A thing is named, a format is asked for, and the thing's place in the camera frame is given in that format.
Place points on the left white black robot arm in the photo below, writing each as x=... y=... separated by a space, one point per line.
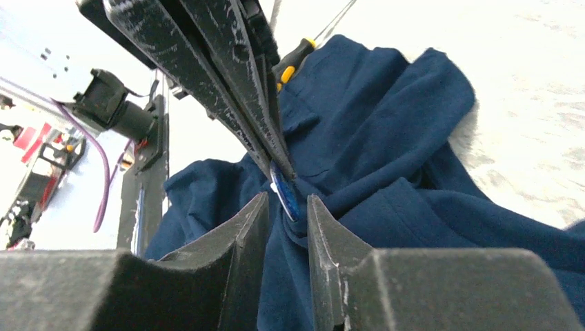
x=106 y=72

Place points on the round blue brooch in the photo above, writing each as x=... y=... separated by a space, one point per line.
x=285 y=192

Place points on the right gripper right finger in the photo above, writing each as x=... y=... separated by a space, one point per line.
x=358 y=287

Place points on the navy blue t-shirt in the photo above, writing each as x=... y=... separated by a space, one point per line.
x=368 y=132

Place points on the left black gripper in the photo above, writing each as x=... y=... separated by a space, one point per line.
x=132 y=137

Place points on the yellow black screwdriver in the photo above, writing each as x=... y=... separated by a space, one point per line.
x=290 y=63

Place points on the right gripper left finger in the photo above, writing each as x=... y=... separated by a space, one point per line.
x=212 y=283

